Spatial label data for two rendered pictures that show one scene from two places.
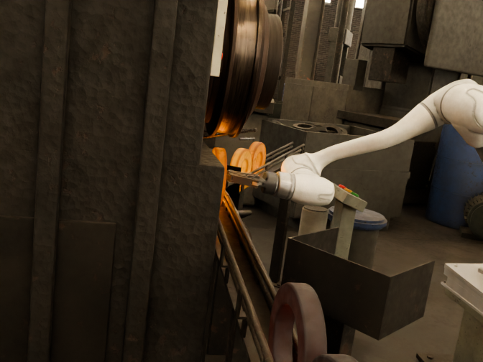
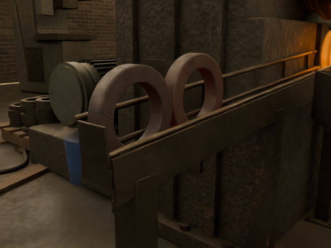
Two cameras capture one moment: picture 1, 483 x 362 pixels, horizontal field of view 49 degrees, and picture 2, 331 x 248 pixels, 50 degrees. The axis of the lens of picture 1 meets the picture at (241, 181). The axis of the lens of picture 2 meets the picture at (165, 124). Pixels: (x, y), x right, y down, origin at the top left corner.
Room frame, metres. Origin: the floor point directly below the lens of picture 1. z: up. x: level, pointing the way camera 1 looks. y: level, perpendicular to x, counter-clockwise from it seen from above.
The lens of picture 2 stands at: (0.23, -0.70, 0.81)
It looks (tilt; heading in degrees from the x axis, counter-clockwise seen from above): 13 degrees down; 54
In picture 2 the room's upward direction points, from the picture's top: straight up
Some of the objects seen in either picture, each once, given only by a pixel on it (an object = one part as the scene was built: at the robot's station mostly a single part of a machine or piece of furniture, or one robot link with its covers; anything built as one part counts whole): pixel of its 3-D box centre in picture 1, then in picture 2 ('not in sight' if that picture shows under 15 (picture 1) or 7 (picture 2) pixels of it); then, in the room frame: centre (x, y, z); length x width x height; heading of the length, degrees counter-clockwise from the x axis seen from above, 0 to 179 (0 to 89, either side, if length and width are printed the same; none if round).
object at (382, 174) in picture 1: (324, 171); not in sight; (4.29, -0.66, 0.39); 1.03 x 0.83 x 0.77; 117
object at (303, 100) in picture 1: (323, 132); not in sight; (6.02, -0.85, 0.55); 1.10 x 0.53 x 1.10; 32
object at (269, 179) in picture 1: (261, 181); not in sight; (1.76, -0.07, 0.73); 0.09 x 0.08 x 0.07; 102
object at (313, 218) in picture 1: (307, 261); not in sight; (2.37, -0.35, 0.26); 0.12 x 0.12 x 0.52
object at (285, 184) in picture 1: (282, 184); not in sight; (1.78, -0.14, 0.72); 0.09 x 0.06 x 0.09; 12
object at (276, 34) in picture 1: (263, 62); not in sight; (1.64, -0.02, 1.11); 0.28 x 0.06 x 0.28; 12
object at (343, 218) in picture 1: (338, 251); not in sight; (2.44, -0.50, 0.31); 0.24 x 0.16 x 0.62; 12
